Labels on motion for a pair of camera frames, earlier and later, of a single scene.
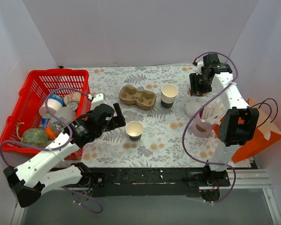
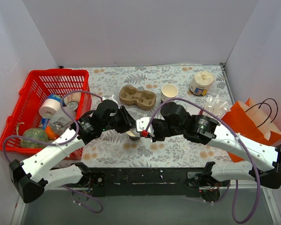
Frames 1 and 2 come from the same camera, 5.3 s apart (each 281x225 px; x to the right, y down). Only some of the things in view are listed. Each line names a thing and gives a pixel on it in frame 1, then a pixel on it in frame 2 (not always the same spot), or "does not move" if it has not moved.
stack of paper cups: (168, 94) does not move
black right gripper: (197, 83) → (153, 130)
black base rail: (153, 182) does not move
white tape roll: (54, 106) does not move
